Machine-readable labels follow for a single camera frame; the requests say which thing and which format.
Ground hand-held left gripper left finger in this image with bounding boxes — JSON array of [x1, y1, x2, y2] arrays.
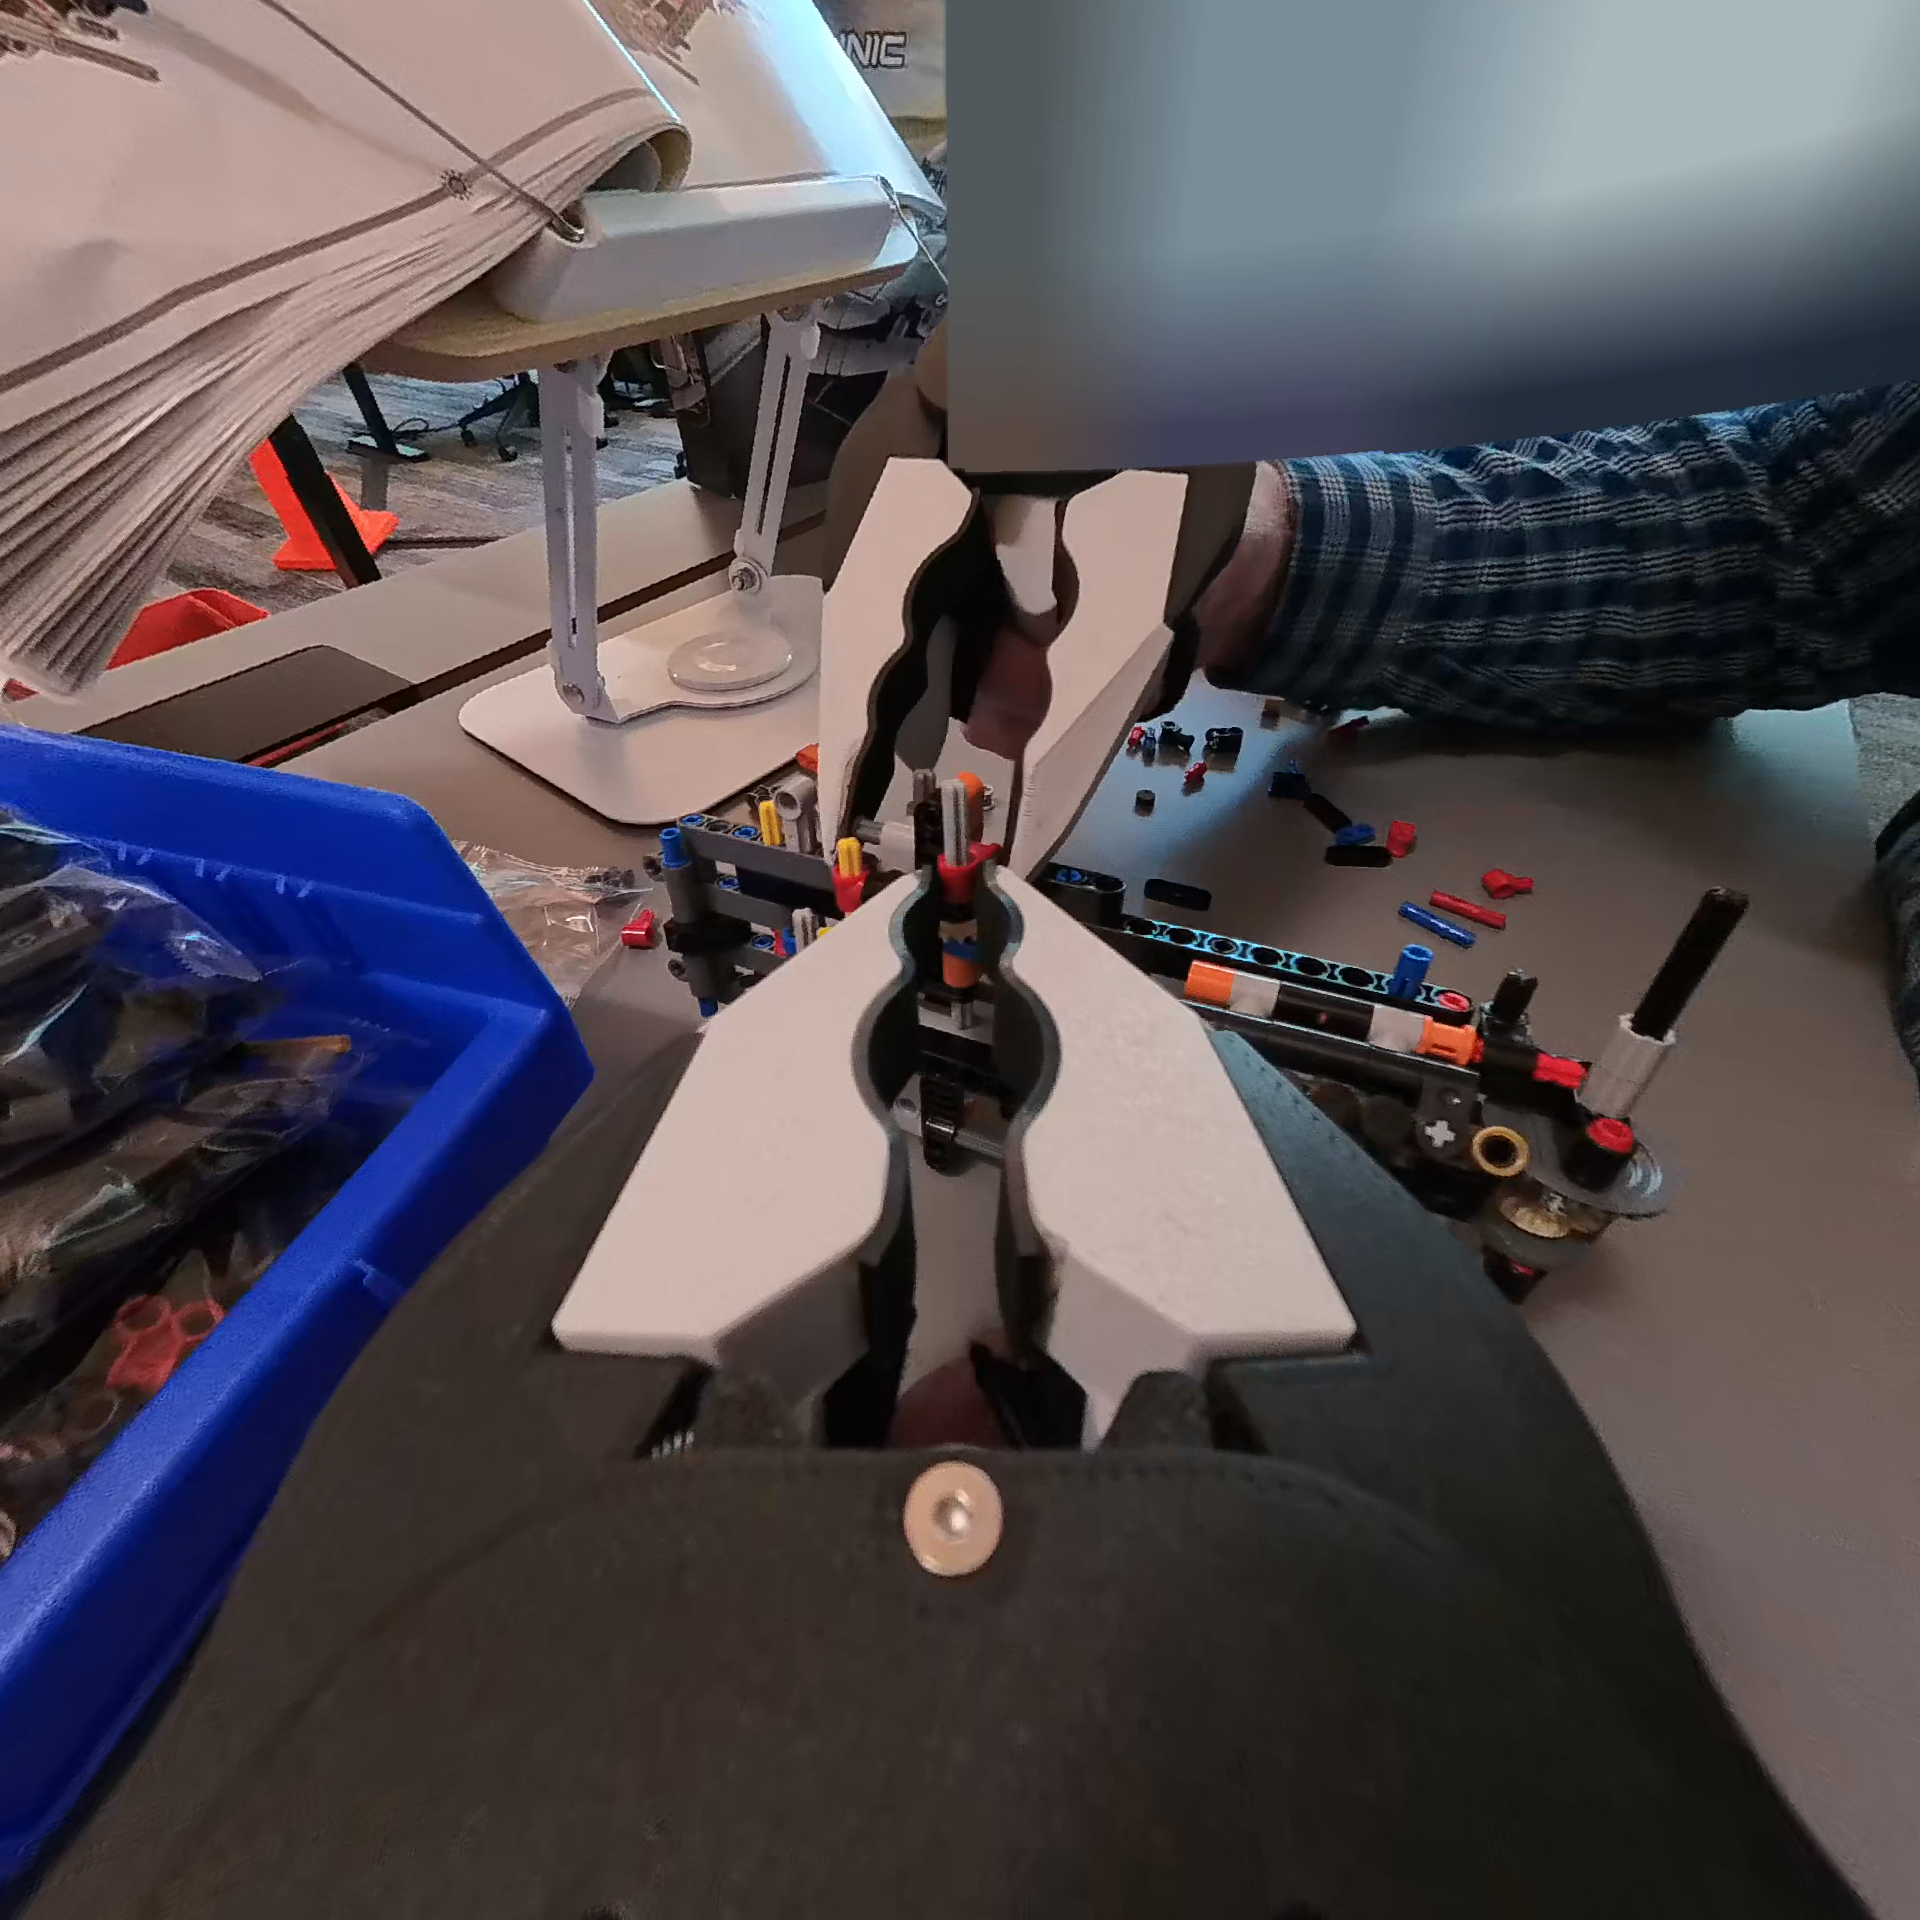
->
[[551, 874, 923, 1450]]

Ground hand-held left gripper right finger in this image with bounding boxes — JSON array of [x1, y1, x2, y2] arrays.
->
[[992, 868, 1359, 1450]]

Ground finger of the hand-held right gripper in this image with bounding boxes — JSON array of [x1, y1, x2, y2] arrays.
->
[[1022, 469, 1188, 874], [812, 454, 985, 882]]

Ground lego car chassis model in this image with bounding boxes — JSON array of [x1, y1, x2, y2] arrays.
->
[[646, 763, 1749, 1301]]

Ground person's right forearm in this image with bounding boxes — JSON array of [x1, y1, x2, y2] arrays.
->
[[1250, 382, 1920, 742]]

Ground person's right hand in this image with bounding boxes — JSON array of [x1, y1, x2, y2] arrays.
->
[[1198, 460, 1302, 680]]

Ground white book stand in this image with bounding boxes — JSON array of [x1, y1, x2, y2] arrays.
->
[[364, 174, 948, 829]]

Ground crumpled clear plastic bag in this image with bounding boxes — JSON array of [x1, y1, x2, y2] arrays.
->
[[449, 840, 663, 1007]]

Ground blue plastic bin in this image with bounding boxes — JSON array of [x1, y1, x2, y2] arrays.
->
[[0, 721, 597, 1891]]

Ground orange traffic cone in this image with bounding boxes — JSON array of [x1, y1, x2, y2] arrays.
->
[[249, 439, 402, 570], [105, 589, 270, 668]]

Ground pile of clear parts bags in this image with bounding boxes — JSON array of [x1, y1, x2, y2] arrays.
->
[[0, 810, 482, 1562]]

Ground instruction booklet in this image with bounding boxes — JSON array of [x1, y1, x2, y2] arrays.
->
[[0, 0, 948, 700]]

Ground person's plaid shirt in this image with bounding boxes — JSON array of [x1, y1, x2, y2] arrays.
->
[[1868, 786, 1920, 1080]]

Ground dark table cable flap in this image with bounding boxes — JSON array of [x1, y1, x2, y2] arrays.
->
[[90, 647, 417, 758]]

